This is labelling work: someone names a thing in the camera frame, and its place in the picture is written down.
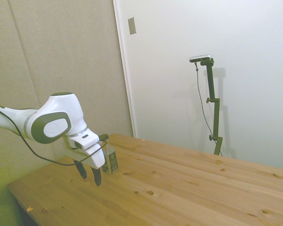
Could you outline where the silver exterior camera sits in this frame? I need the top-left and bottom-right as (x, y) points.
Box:
(189, 54), (213, 63)

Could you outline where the white door frame strip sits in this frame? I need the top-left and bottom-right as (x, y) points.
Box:
(112, 0), (138, 138)

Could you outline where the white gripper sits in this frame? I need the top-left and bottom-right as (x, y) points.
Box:
(64, 137), (106, 187)

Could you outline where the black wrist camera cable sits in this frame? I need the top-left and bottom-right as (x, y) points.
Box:
(0, 104), (109, 167)

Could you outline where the camera on black stand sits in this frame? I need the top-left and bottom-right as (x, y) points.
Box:
(194, 62), (224, 156)

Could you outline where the clear bottle with dark label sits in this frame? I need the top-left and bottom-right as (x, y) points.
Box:
(101, 138), (119, 174)

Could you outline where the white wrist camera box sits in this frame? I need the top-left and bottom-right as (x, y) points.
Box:
(68, 130), (100, 150)

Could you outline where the dark green camera stand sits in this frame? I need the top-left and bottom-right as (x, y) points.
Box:
(200, 58), (224, 156)

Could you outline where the grey wall switch plate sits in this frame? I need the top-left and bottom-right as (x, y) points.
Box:
(128, 16), (137, 35)

